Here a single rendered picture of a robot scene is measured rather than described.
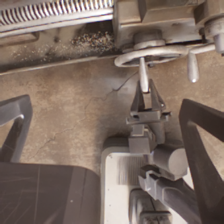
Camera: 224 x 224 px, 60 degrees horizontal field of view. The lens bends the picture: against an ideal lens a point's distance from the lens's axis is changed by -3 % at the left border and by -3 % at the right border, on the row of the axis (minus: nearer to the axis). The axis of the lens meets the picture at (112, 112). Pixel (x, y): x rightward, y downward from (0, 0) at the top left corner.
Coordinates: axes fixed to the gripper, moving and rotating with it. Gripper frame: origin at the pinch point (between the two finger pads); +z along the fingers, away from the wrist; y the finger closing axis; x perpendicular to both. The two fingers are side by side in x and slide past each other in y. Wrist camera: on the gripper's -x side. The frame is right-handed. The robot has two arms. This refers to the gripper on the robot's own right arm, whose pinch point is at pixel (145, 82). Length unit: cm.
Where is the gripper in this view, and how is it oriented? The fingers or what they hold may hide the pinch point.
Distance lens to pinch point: 49.4
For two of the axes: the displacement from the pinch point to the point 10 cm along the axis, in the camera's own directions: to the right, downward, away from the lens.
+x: 4.2, -1.6, 9.0
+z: -1.4, -9.8, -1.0
